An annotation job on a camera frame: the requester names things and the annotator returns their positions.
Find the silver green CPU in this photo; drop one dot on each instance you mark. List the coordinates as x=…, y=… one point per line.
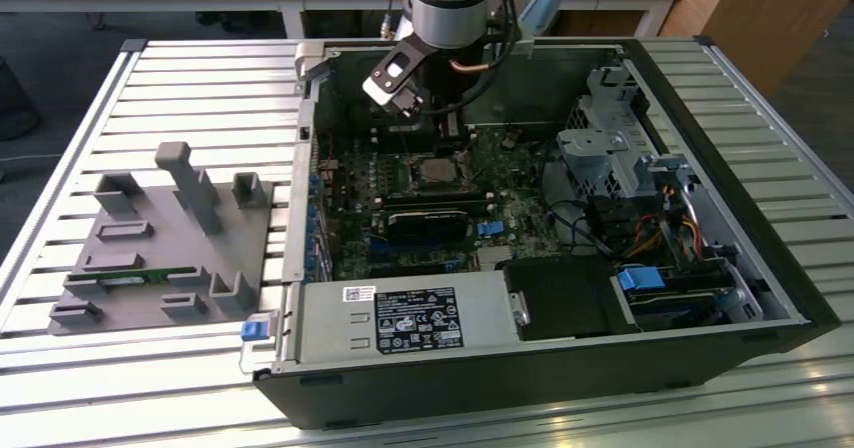
x=442, y=170

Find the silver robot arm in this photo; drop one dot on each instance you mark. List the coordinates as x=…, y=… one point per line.
x=447, y=8

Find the CPU socket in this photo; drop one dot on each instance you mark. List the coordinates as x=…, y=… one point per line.
x=416, y=188

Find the grey case latch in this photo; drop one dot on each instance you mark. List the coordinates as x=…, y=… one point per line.
x=307, y=60

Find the metal disk bay cage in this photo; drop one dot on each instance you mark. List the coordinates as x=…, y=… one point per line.
x=594, y=158

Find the green motherboard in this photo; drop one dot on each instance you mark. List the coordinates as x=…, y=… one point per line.
x=527, y=208

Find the black graphics card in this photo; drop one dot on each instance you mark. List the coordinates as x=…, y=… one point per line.
x=427, y=230

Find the blue board connector clip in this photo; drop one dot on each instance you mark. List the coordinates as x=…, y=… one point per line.
x=490, y=229

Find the silver finned heatsink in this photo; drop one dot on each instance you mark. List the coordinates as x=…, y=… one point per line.
x=495, y=258

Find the black plastic shroud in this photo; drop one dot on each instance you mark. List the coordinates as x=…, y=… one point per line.
x=567, y=298

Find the blue disk carrier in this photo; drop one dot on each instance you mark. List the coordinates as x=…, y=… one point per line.
x=641, y=279

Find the grey power supply unit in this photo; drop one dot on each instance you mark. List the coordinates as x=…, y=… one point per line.
x=327, y=318

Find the wooden cabinet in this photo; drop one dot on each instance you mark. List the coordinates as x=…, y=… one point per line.
x=767, y=18

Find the grey parts rack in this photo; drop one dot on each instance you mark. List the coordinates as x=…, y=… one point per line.
x=167, y=248

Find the blue case latch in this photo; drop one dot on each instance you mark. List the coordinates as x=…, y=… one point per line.
x=254, y=331

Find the green RAM stick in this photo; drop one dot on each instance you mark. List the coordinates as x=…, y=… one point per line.
x=154, y=274

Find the black open PC case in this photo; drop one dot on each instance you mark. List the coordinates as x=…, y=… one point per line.
x=467, y=393

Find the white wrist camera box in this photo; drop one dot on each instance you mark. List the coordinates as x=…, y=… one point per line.
x=394, y=75

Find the black plastic bracket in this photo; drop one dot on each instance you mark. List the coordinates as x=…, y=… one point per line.
x=610, y=218

